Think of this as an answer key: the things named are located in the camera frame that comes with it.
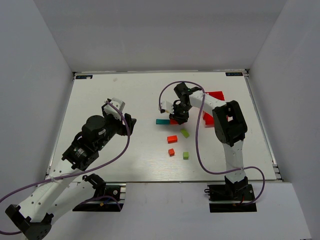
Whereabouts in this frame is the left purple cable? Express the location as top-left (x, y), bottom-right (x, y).
top-left (0, 100), bottom-right (130, 236)

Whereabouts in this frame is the dark table corner label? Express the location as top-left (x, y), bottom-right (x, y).
top-left (225, 72), bottom-right (243, 77)

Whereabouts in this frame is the red cube wood block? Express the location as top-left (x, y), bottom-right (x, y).
top-left (168, 148), bottom-right (175, 157)

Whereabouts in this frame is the red arch wood block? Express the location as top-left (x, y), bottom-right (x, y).
top-left (169, 119), bottom-right (184, 125)

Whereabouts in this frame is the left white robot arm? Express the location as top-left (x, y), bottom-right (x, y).
top-left (5, 98), bottom-right (137, 240)

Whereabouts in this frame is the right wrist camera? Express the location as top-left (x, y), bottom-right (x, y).
top-left (159, 100), bottom-right (174, 114)

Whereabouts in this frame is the purple cable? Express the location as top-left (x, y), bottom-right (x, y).
top-left (0, 100), bottom-right (130, 236)
top-left (157, 80), bottom-right (266, 206)

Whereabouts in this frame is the teal long wood block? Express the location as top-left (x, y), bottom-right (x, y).
top-left (155, 118), bottom-right (170, 125)

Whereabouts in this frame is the red rectangular wood block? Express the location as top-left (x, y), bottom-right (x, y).
top-left (167, 135), bottom-right (178, 144)

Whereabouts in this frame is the red plastic bin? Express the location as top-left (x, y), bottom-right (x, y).
top-left (202, 91), bottom-right (225, 128)

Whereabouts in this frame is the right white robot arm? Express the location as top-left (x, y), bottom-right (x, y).
top-left (169, 82), bottom-right (248, 198)

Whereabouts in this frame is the green cube wood block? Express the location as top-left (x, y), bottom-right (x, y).
top-left (182, 151), bottom-right (189, 160)

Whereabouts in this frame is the left table corner label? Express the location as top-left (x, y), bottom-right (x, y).
top-left (75, 75), bottom-right (93, 80)

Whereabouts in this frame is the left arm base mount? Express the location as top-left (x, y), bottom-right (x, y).
top-left (72, 173), bottom-right (126, 213)

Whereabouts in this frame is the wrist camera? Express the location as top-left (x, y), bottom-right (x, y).
top-left (101, 97), bottom-right (125, 121)
top-left (159, 100), bottom-right (174, 114)

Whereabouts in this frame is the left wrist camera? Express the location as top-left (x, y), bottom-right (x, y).
top-left (101, 97), bottom-right (125, 121)

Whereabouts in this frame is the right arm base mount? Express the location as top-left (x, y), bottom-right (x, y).
top-left (204, 184), bottom-right (257, 213)

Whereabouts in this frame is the green rectangular wood block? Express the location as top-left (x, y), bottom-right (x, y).
top-left (180, 128), bottom-right (190, 139)

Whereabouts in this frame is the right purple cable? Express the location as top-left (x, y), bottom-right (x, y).
top-left (157, 80), bottom-right (266, 206)

